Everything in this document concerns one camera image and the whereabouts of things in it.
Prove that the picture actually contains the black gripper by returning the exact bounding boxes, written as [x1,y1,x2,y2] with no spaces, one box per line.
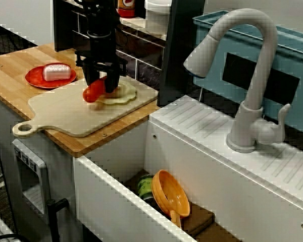
[75,31,129,93]

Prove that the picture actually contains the red toy sausage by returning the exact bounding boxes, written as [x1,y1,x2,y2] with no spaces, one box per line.
[82,77,109,103]

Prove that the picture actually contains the white and red toy sushi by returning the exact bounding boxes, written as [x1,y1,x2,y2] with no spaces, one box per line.
[42,63,72,82]

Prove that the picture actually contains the pale yellow scalloped plate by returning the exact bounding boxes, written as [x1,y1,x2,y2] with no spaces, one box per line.
[95,81,137,106]

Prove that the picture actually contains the dark tiled backsplash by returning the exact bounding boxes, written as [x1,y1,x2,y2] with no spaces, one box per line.
[72,0,167,93]

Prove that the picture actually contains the narrow dark kitchen panel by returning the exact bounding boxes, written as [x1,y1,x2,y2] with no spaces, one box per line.
[53,0,76,53]

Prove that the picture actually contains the red round plate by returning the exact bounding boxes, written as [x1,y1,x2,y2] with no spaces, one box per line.
[24,65,78,89]

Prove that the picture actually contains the red ketchup bottle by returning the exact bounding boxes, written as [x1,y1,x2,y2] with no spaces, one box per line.
[117,0,137,18]

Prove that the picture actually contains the wide dark kitchen panel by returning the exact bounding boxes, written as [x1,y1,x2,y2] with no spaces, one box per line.
[158,0,206,106]

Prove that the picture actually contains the white plastic cup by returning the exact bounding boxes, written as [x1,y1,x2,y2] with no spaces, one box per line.
[144,0,172,35]

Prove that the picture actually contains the wooden kitchen countertop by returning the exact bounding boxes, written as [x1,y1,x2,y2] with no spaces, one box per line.
[0,44,162,158]

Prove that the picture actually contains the green toy can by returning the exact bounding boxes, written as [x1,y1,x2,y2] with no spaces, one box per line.
[137,176,155,201]

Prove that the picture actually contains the orange toy strainer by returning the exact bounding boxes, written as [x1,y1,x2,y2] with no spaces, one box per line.
[151,169,191,227]

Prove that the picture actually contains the white toy sink unit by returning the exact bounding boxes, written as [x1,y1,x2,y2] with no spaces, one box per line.
[72,94,303,242]

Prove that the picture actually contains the black tape patch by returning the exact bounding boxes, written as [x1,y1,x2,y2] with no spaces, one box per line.
[222,52,300,103]

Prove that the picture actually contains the grey toy faucet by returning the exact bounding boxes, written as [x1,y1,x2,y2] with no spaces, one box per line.
[183,8,292,154]

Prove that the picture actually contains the teal plastic bin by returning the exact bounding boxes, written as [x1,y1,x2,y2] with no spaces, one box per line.
[191,10,303,132]

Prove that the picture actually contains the beige cutting board with handle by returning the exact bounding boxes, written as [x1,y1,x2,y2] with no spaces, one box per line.
[12,70,159,139]

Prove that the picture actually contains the black wire mesh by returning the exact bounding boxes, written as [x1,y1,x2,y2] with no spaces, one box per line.
[0,21,38,58]

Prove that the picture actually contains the black bar handle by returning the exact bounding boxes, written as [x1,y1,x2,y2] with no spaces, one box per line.
[46,198,69,242]

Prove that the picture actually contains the black cable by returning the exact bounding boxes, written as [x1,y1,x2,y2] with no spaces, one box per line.
[0,233,26,242]

